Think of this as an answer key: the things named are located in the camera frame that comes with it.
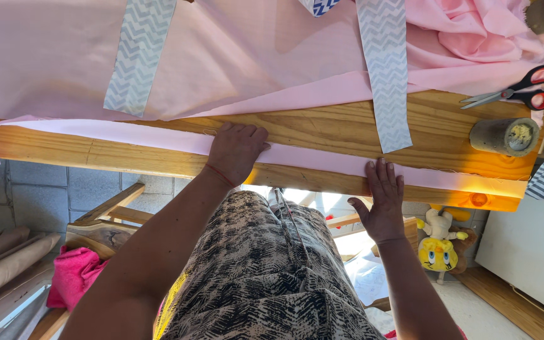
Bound person's left hand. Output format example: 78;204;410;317
204;122;272;188

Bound person's right hand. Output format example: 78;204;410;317
348;158;406;245

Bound long pink fabric strip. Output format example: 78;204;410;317
0;116;529;199

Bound white paper sheet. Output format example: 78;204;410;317
344;249;391;307

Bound yellow bird plush toy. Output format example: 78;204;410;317
416;209;469;285

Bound brown plush toy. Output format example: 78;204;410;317
449;226;479;275

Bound black beige patterned dress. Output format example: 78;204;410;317
154;189;387;340

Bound grey chevron fabric strip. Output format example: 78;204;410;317
356;0;413;154
103;0;177;119

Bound grey concrete cylinder weight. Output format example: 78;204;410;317
469;117;540;157

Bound white cabinet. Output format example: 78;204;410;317
475;195;544;324

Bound wooden chair with slab seat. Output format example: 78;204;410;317
29;183;156;340

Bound yellow cloth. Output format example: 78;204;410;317
153;273;189;340

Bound blue chevron fabric piece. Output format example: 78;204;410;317
299;0;341;18

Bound red and black scissors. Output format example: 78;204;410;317
459;65;544;111

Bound magenta towel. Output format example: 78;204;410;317
47;246;110;312

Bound large pink fabric sheet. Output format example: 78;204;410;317
0;0;544;122

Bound red thread bracelet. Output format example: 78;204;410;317
204;163;238;188

